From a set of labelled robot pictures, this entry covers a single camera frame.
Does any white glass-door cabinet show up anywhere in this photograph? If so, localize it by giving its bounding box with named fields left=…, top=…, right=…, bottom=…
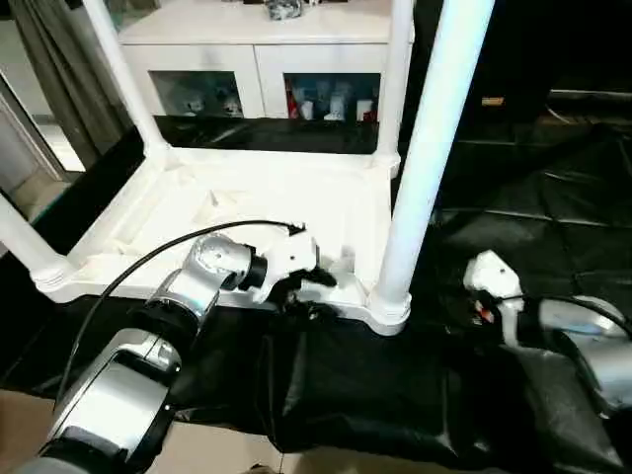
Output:
left=117, top=0, right=416, bottom=124

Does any white upturned plastic table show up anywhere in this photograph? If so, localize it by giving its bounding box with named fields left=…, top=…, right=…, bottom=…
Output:
left=30, top=146, right=414, bottom=337

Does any white plastic table leg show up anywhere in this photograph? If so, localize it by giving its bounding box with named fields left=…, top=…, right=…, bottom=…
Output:
left=373, top=0, right=416, bottom=177
left=367, top=0, right=497, bottom=322
left=81, top=0, right=174, bottom=164
left=0, top=193, right=75, bottom=292

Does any black work mat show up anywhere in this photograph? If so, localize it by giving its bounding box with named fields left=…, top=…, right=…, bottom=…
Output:
left=0, top=114, right=632, bottom=474

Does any grey curtain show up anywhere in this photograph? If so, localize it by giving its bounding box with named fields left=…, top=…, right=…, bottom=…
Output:
left=5, top=0, right=129, bottom=169

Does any black case with yellow label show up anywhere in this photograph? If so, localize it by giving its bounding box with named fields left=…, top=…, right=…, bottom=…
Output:
left=410, top=0, right=632, bottom=129

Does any grey crumpled object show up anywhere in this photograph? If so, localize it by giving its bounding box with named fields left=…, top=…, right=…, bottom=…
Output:
left=265, top=0, right=307, bottom=23

